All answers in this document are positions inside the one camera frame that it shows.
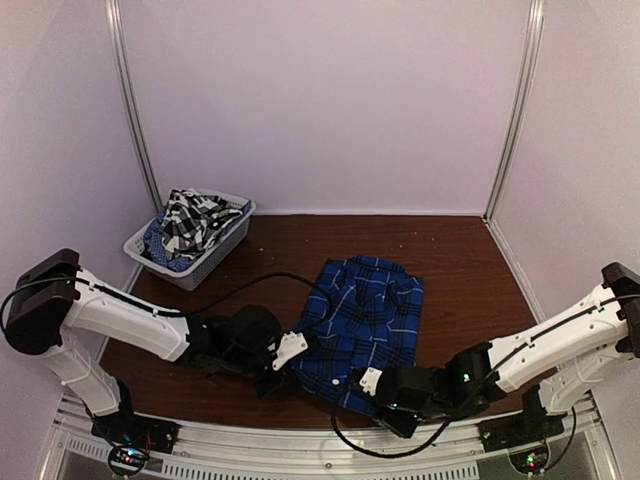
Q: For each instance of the grey plastic laundry basket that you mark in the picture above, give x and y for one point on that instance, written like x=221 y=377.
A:
x=206 y=263

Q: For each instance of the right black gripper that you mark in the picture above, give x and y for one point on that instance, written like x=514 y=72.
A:
x=402 y=429

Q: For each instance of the left circuit board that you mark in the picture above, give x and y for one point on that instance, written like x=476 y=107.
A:
x=126 y=461

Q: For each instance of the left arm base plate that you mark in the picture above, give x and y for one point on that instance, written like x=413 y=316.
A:
x=150 y=434

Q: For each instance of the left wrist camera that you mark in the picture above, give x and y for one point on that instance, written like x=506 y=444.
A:
x=287 y=348

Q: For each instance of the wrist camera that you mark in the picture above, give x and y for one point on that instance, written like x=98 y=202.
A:
x=287 y=348
x=366 y=380

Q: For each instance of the black white checked shirt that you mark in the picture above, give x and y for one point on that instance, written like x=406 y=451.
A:
x=193 y=222

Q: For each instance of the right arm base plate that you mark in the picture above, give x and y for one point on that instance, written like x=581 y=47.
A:
x=516 y=430

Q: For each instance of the left aluminium frame post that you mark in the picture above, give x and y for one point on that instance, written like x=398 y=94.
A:
x=132 y=115

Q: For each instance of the blue plaid long sleeve shirt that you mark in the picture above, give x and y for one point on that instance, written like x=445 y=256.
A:
x=363 y=312

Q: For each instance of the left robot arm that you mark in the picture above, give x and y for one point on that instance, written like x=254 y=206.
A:
x=57 y=296

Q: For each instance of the front aluminium rail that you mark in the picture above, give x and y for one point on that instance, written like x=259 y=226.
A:
x=210 y=451

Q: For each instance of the right aluminium frame post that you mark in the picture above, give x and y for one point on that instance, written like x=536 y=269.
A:
x=529 y=59

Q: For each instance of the aluminium frame post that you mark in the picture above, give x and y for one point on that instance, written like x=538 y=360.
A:
x=529 y=59
x=132 y=115

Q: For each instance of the right circuit board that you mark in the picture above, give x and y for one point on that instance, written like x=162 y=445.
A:
x=530 y=461

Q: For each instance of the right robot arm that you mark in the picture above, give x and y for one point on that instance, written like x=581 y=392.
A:
x=569 y=352

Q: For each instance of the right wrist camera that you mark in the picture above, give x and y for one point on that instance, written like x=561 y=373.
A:
x=366 y=380

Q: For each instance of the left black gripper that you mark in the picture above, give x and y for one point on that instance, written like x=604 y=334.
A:
x=284 y=379

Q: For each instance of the circuit board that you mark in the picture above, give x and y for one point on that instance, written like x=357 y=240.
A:
x=126 y=461
x=530 y=461

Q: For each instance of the blue patterned shirt in basket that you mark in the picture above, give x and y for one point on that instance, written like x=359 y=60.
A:
x=155 y=245

